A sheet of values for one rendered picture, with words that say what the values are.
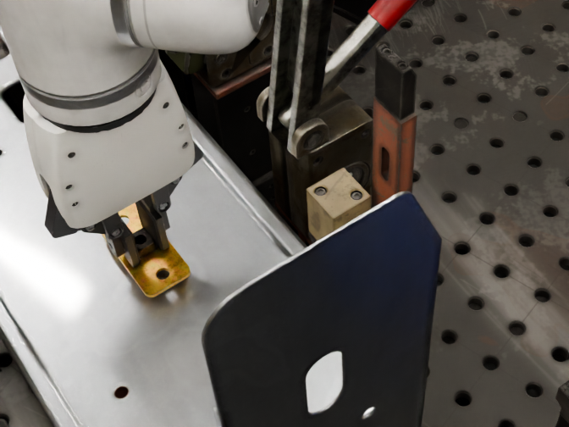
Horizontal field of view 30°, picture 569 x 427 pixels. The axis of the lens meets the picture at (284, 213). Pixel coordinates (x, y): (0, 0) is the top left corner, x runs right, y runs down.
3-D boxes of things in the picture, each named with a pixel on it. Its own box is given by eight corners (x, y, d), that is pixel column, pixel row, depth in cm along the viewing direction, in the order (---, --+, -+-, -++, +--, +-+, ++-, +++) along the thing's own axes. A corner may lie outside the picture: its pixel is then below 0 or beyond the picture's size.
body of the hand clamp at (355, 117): (285, 338, 110) (261, 110, 82) (339, 304, 112) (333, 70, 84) (319, 379, 107) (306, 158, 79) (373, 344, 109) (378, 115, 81)
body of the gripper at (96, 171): (134, 2, 68) (160, 119, 77) (-11, 72, 65) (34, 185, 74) (196, 69, 64) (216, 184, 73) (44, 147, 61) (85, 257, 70)
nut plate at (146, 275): (94, 224, 81) (91, 215, 80) (136, 200, 82) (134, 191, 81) (149, 300, 77) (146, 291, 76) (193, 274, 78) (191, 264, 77)
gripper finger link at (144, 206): (163, 148, 76) (176, 205, 81) (124, 169, 75) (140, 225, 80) (187, 176, 74) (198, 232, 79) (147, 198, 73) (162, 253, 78)
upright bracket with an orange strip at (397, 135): (367, 412, 104) (373, 47, 65) (378, 404, 105) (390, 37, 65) (385, 434, 103) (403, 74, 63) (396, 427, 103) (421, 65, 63)
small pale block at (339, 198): (318, 415, 105) (303, 188, 75) (347, 396, 106) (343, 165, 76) (339, 442, 103) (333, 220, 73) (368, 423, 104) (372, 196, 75)
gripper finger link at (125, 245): (104, 180, 74) (121, 235, 80) (63, 202, 73) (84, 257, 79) (126, 210, 73) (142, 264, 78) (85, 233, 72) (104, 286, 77)
